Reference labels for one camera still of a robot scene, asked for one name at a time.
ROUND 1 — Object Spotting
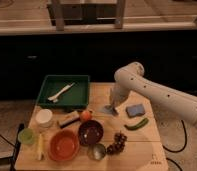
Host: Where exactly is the green cup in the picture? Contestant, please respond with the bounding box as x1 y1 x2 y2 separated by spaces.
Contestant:
18 128 35 145

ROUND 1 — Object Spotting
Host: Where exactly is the black cable right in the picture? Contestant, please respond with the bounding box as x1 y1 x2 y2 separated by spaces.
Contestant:
162 119 189 171

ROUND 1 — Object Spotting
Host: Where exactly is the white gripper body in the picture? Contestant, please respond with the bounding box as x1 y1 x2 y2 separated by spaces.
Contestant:
109 83 129 109

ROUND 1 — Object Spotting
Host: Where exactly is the green plastic tray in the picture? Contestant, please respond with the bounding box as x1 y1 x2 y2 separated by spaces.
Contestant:
37 75 90 109

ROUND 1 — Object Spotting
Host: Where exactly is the wooden chair frame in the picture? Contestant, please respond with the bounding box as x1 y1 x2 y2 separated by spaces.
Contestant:
47 0 126 31

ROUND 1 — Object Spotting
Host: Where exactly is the white plastic spatula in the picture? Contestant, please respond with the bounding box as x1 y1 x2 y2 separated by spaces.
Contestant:
47 83 75 103

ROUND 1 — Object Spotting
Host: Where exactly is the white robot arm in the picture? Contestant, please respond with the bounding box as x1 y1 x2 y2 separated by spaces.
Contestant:
109 62 197 129

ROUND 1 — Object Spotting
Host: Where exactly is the small metal cup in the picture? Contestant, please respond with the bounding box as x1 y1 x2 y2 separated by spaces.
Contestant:
87 143 106 161

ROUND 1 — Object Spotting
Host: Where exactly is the green pepper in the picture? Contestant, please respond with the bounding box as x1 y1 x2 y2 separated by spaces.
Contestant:
124 118 149 131

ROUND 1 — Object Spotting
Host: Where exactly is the red tomato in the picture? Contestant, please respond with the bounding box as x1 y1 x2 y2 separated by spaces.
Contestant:
80 110 92 122

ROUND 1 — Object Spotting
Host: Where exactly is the white cup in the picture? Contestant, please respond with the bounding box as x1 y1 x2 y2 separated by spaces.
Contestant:
35 109 53 128

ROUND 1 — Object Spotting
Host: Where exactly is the blue sponge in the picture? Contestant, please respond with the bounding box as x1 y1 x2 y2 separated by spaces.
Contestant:
126 104 145 118

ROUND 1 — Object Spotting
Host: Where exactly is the purple grape bunch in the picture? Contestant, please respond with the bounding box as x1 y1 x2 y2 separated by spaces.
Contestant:
107 132 127 155

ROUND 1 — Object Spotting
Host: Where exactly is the dark brown bowl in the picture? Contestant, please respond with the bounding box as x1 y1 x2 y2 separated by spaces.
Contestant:
78 120 104 146

